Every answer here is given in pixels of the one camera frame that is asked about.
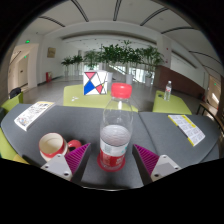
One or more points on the red floral mug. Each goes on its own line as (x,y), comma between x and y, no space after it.
(51,146)

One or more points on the row of potted green plants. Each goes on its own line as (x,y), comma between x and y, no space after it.
(113,55)

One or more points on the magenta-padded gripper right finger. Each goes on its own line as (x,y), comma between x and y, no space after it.
(163,165)

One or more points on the wooden bench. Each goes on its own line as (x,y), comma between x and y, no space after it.
(211,111)

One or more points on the lime green seat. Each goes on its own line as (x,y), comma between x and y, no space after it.
(11,103)

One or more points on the framed wall picture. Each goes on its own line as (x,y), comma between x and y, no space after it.
(51,52)

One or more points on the red fire extinguisher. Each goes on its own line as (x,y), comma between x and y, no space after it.
(48,77)

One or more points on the white printed booklet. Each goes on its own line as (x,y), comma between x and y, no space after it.
(33,115)

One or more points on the green exit sign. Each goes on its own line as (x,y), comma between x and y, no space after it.
(27,41)

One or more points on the small clear water bottle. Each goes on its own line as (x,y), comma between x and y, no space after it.
(167,91)

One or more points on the clear red-capped water bottle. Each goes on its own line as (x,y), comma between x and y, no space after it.
(115,133)

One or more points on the red white blue cube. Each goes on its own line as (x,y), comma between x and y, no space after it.
(95,83)

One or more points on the black bag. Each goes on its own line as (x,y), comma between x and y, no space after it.
(15,92)

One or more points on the small lime green table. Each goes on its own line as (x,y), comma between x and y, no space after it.
(171,106)

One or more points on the yellow-edged printed booklet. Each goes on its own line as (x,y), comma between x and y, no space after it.
(186,128)

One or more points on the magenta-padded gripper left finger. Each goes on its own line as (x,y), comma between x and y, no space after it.
(59,165)

